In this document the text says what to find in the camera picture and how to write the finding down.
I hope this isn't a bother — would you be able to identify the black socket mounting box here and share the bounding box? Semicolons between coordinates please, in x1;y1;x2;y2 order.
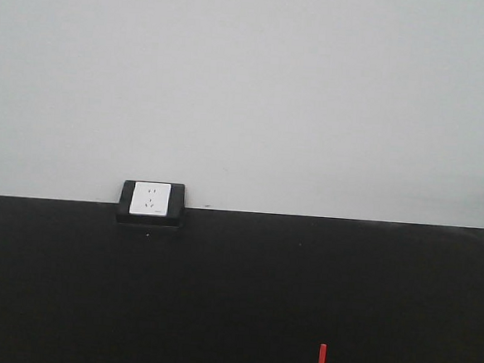
116;180;186;228

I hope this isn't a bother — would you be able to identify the white wall power socket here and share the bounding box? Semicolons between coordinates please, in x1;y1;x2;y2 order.
128;181;171;217

